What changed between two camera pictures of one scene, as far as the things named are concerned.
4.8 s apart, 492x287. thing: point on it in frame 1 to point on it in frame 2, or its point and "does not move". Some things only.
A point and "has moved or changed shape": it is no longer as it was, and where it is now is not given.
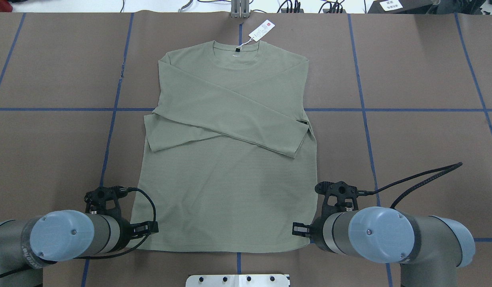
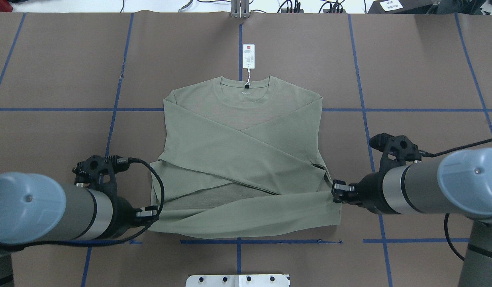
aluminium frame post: [240, 8] does not move
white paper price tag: [261, 30] to [248, 56]
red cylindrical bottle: [1, 6] does not move
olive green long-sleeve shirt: [231, 162] has moved or changed shape
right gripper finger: [300, 229] to [342, 195]
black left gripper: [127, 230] to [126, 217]
